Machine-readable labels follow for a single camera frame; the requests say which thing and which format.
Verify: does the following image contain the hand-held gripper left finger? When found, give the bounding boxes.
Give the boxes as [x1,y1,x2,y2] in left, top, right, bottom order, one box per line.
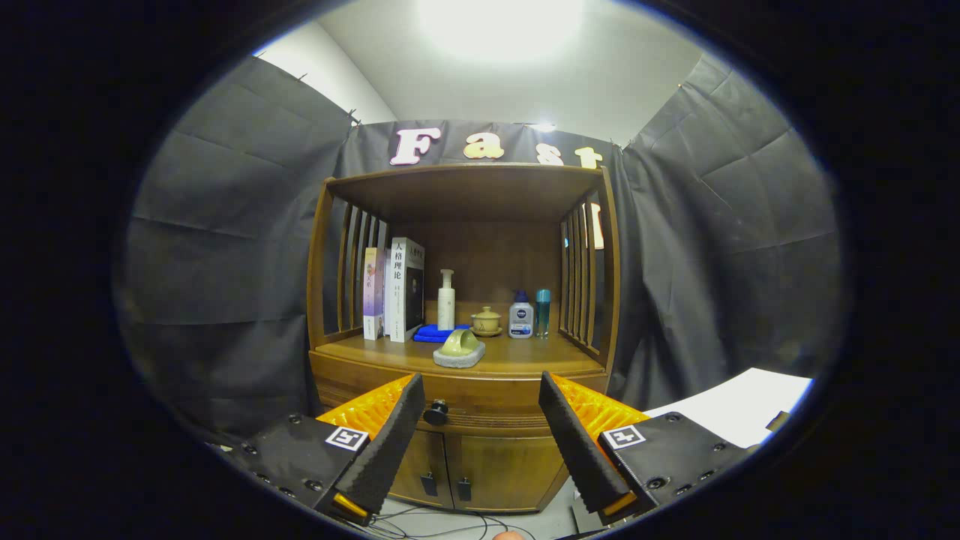
[225,373,427,526]

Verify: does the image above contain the black floor cables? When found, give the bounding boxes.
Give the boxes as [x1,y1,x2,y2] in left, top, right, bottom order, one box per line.
[367,504,537,540]

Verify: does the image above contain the blue folded cloth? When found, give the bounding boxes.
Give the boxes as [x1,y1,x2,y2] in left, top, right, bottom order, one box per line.
[413,323,472,344]

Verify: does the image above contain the purple book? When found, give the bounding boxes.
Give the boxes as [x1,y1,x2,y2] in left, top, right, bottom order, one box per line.
[363,247,387,341]

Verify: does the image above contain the white bottle with blue pump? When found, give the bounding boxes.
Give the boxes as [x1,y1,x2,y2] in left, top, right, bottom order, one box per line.
[508,290,535,340]

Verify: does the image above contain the brown wooden cabinet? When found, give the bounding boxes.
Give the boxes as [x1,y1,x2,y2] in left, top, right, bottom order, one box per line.
[306,163,622,515]

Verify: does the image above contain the wooden cabinet door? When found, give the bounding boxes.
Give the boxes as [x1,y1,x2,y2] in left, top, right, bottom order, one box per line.
[390,429,455,511]
[446,433,571,515]

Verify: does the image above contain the thick white book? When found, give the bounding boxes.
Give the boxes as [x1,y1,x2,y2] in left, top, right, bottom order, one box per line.
[384,237,426,344]

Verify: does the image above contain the white board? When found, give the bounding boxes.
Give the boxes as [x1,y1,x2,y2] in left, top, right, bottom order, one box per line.
[645,367,815,449]

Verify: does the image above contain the cream handled grey scrub brush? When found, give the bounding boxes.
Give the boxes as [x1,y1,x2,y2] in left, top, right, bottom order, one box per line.
[433,328,487,369]

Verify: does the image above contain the wooden drawer with black knob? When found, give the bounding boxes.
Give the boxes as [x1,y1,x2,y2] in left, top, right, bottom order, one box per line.
[309,352,610,436]

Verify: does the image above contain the black backdrop cloth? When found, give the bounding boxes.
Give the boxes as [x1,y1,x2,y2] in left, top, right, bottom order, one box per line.
[116,52,848,443]

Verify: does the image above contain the ceiling light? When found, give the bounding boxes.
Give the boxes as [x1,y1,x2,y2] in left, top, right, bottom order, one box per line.
[416,0,586,61]

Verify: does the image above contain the yellow lidded teacup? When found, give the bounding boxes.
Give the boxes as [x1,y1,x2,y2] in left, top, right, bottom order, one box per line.
[471,306,504,338]

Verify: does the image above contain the wooden countertop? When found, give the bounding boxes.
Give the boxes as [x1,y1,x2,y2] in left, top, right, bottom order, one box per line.
[311,330,607,380]

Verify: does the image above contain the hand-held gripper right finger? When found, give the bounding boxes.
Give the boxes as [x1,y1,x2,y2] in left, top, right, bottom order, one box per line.
[538,371,755,526]

